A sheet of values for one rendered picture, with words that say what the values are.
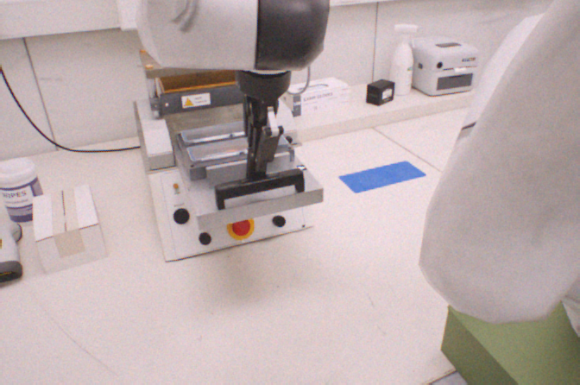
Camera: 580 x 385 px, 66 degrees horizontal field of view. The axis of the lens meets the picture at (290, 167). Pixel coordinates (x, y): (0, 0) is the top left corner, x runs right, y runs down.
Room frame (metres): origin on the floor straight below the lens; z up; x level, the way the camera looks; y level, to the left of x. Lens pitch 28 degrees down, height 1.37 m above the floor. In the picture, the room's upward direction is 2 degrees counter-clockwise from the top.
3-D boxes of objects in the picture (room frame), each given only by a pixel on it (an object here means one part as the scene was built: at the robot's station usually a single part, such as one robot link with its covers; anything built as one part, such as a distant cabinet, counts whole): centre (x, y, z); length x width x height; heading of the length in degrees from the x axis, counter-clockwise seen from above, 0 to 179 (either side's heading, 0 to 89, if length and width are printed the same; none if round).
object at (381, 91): (1.55, -0.33, 0.83); 0.09 x 0.06 x 0.07; 132
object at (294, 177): (0.64, 0.05, 0.99); 0.15 x 0.02 x 0.04; 110
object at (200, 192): (0.77, 0.10, 0.97); 0.30 x 0.22 x 0.08; 20
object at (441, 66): (1.71, -0.58, 0.88); 0.25 x 0.20 x 0.17; 18
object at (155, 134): (0.94, 0.31, 0.96); 0.25 x 0.05 x 0.07; 20
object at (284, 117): (1.03, 0.04, 0.96); 0.26 x 0.05 x 0.07; 20
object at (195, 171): (0.81, 0.11, 0.98); 0.20 x 0.17 x 0.03; 110
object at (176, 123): (1.09, 0.21, 0.93); 0.46 x 0.35 x 0.01; 20
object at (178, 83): (1.06, 0.19, 1.07); 0.22 x 0.17 x 0.10; 110
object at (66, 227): (0.82, 0.49, 0.80); 0.19 x 0.13 x 0.09; 24
